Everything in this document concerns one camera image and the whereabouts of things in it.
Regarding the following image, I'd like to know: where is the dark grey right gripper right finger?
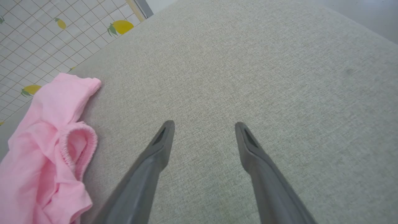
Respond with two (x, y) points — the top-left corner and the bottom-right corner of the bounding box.
(235, 122), (318, 224)

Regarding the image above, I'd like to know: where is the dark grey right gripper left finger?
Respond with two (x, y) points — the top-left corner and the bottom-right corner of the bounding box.
(92, 120), (175, 224)

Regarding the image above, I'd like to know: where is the pink garment with elastic waistband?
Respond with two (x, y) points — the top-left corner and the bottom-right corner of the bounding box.
(0, 72), (102, 224)

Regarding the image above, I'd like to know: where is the grey fabric sofa cushion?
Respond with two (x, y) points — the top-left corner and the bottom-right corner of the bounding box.
(0, 0), (398, 224)

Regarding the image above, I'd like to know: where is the light wooden partition frame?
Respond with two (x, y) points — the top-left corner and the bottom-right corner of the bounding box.
(126, 0), (146, 22)

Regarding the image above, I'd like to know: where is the grey metal post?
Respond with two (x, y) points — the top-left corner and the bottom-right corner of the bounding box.
(134, 0), (154, 18)

